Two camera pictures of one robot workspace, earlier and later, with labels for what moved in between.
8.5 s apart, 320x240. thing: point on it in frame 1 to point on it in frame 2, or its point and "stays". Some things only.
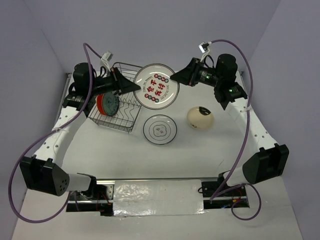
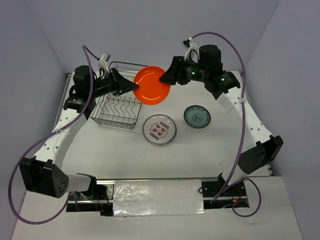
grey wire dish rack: x=126 y=117 stays
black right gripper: x=188 y=75 to x=175 y=72
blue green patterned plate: x=111 y=103 to x=197 y=116
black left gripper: x=120 y=84 stays
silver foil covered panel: x=158 y=197 stays
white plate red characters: x=158 y=90 to x=159 y=129
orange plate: x=99 y=101 to x=151 y=91
